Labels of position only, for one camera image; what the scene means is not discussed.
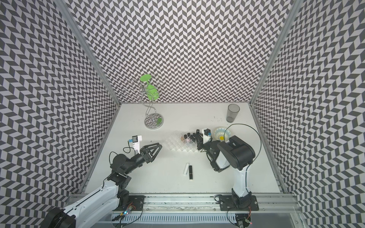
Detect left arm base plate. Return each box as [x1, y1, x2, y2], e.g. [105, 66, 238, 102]
[115, 195, 145, 211]

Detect wire jewelry tree green leaves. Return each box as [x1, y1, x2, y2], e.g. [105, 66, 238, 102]
[122, 74, 164, 130]

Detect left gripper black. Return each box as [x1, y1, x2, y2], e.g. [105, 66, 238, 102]
[124, 142, 162, 175]

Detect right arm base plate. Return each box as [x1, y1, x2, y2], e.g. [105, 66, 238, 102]
[215, 194, 259, 211]

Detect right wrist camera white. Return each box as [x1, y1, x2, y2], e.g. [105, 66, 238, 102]
[202, 128, 213, 144]

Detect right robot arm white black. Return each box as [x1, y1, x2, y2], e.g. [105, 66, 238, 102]
[193, 129, 256, 203]

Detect white lipstick tube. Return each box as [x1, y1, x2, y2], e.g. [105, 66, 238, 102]
[183, 163, 190, 175]

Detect aluminium front rail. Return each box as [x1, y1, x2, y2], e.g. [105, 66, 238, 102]
[143, 193, 302, 213]

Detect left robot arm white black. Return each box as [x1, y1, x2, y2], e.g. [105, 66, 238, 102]
[40, 143, 163, 228]

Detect grey translucent cup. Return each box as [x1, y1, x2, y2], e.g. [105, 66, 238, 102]
[226, 104, 240, 123]

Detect patterned small bowl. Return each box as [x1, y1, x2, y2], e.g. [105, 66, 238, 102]
[213, 127, 231, 142]

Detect black lipstick gold band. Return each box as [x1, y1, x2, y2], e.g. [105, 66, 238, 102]
[188, 165, 193, 181]

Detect clear plastic lipstick organizer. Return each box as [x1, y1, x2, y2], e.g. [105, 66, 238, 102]
[164, 131, 198, 153]

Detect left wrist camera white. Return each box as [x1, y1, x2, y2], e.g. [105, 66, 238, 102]
[128, 135, 142, 154]

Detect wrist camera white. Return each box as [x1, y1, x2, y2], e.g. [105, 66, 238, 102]
[202, 128, 213, 144]
[128, 135, 142, 154]

